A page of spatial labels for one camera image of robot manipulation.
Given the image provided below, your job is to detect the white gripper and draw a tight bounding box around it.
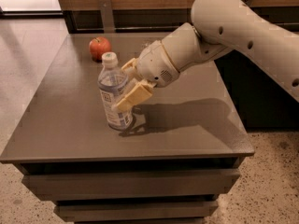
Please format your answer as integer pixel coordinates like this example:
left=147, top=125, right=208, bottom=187
left=112, top=40, right=179, bottom=112

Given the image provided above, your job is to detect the blue label plastic bottle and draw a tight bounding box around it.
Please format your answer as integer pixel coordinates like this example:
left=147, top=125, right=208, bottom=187
left=98, top=52, right=133, bottom=131

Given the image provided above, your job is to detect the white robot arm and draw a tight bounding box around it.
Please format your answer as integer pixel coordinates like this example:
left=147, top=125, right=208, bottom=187
left=113, top=0, right=299, bottom=112

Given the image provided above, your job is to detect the red apple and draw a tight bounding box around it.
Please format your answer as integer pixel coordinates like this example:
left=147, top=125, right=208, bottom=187
left=89, top=36, right=111, bottom=61

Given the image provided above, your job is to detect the grey drawer cabinet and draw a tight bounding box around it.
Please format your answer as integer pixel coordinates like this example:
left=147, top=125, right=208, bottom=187
left=1, top=35, right=254, bottom=224

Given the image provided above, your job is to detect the left metal bracket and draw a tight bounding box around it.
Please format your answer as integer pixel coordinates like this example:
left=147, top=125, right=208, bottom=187
left=98, top=0, right=115, bottom=33

